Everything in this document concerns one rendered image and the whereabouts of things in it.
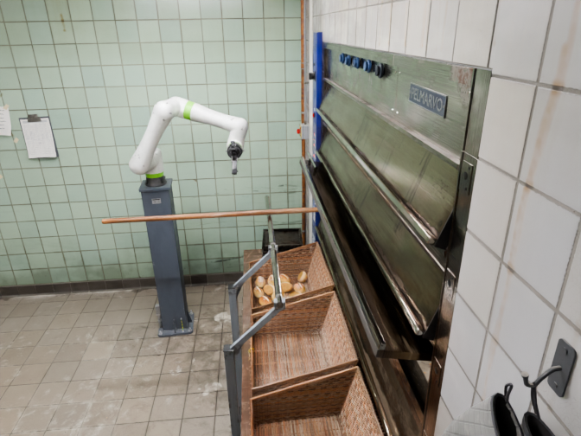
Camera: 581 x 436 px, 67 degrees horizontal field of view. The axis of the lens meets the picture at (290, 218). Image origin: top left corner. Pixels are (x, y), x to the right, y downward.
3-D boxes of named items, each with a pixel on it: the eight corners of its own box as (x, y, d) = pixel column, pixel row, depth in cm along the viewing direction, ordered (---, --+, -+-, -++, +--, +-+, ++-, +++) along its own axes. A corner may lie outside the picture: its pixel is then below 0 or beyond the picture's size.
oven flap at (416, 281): (321, 154, 275) (332, 124, 268) (431, 338, 112) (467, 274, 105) (315, 152, 274) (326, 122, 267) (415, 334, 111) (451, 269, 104)
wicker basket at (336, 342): (335, 330, 251) (335, 289, 240) (357, 407, 200) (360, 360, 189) (250, 336, 248) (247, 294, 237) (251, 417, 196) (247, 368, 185)
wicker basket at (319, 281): (318, 275, 307) (318, 240, 296) (335, 325, 255) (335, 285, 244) (248, 280, 302) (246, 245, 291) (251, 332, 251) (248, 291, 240)
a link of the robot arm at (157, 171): (139, 179, 294) (135, 151, 287) (150, 171, 308) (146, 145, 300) (156, 180, 292) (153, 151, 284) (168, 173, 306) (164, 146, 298)
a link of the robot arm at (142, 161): (121, 169, 278) (153, 98, 254) (135, 163, 292) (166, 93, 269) (139, 181, 279) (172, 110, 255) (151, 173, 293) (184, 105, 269)
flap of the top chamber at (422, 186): (322, 112, 265) (334, 80, 258) (443, 248, 101) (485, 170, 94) (315, 110, 264) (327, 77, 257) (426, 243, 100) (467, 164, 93)
